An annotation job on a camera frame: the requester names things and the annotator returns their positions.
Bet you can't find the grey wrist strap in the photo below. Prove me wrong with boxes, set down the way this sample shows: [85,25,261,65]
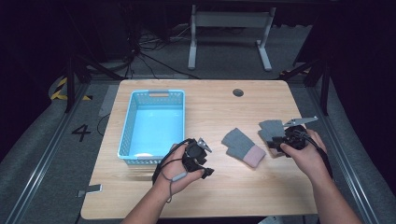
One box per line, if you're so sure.
[162,172,189,203]

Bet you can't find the black floor cables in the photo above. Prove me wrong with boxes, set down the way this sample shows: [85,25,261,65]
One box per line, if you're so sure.
[123,26,201,80]

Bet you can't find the thin black cable loop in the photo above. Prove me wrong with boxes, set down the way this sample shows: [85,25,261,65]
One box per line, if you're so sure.
[96,113,111,137]

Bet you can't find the aluminium floor rail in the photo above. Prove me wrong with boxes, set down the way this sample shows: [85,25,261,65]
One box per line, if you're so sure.
[5,83,90,224]
[306,83,380,224]

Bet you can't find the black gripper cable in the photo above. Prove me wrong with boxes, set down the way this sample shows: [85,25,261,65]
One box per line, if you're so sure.
[293,129,334,180]
[151,138,191,185]

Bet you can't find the person's left hand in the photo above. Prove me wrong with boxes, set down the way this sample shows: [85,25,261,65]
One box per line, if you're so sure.
[153,143,205,198]

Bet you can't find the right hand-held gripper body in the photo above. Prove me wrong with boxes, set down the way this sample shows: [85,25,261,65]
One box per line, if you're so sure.
[281,116,319,151]

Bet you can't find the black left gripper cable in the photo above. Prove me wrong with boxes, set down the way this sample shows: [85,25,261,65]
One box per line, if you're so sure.
[151,138,191,185]

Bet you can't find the black metal frame strut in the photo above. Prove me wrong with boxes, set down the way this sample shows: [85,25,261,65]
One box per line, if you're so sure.
[63,53,126,114]
[279,57,332,117]

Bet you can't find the white metal stand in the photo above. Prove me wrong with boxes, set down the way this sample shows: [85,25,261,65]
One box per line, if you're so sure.
[187,4,277,72]

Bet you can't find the grey knit glove pink cuff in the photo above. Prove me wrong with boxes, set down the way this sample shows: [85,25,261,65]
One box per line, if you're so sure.
[220,127,267,169]
[257,119,287,159]

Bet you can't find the person's right hand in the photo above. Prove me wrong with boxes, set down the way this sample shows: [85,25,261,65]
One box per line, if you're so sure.
[279,129,332,185]

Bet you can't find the yellow black floor tape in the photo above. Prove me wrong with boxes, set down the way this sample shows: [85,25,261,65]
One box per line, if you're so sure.
[50,77,93,102]

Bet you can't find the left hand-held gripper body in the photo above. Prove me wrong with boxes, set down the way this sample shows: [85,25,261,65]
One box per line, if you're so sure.
[181,137,214,174]

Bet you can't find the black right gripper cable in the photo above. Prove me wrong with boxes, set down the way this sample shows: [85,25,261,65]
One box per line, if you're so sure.
[293,129,334,180]

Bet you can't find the light blue perforated plastic basket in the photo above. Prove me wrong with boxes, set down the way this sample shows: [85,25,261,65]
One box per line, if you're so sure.
[117,89,187,165]

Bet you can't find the small silver bracket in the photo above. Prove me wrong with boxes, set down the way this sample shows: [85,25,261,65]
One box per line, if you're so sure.
[76,183,104,199]

